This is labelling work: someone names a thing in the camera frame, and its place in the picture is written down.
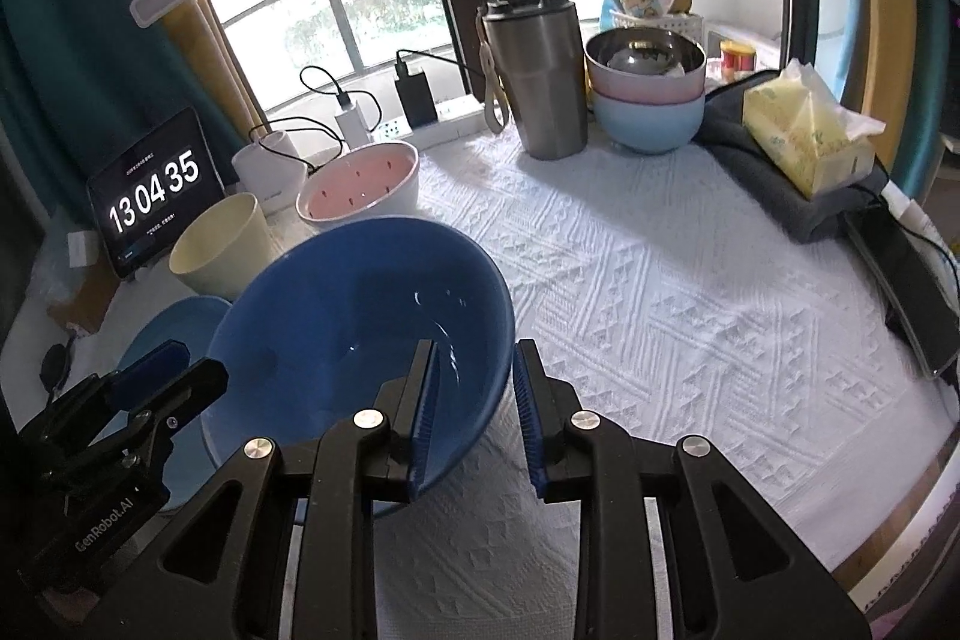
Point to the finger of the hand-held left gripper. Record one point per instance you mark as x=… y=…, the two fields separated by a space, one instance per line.
x=150 y=370
x=187 y=389

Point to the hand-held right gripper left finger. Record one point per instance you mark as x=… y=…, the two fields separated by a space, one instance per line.
x=424 y=415

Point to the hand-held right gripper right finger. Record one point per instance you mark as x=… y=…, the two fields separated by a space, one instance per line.
x=525 y=415

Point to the large blue plate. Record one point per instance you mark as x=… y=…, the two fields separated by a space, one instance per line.
x=165 y=325

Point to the large blue bowl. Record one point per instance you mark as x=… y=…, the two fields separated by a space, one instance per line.
x=337 y=325

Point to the pink seed-print bowl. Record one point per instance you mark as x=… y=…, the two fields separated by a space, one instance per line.
x=352 y=183

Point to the black round pouch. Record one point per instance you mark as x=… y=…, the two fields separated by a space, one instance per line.
x=56 y=368

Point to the cardboard box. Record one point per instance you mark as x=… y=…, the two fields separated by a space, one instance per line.
x=71 y=304

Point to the small white box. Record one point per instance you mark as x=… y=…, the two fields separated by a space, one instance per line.
x=81 y=250

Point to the clear plastic bag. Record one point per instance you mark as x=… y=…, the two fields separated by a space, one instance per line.
x=52 y=257

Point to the white textured tablecloth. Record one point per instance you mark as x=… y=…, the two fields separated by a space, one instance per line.
x=637 y=310

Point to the tablet with clock display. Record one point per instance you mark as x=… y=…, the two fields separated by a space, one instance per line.
x=150 y=194

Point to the white power strip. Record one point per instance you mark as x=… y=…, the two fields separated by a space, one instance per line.
x=450 y=121

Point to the white charger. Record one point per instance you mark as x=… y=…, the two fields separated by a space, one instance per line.
x=354 y=123

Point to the teal curtain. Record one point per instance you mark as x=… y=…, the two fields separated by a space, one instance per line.
x=67 y=70
x=922 y=85

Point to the black charger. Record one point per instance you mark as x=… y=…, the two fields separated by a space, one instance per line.
x=417 y=100

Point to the light blue bowl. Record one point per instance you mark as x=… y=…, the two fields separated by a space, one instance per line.
x=649 y=123

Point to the steel tumbler with black lid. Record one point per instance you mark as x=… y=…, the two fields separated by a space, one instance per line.
x=540 y=85

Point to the grey cloth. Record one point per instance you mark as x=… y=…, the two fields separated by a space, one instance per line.
x=780 y=194

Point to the pale pink bowl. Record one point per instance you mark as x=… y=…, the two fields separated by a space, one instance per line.
x=645 y=89

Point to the steel bowl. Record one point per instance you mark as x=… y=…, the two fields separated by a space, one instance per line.
x=645 y=51

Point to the black flat device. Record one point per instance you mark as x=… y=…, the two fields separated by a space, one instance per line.
x=907 y=287

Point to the yellow tissue pack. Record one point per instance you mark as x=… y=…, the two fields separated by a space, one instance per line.
x=810 y=123

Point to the red can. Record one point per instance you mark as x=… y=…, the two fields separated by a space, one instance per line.
x=739 y=59

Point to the white basket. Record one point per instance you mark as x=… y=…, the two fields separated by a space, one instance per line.
x=660 y=21

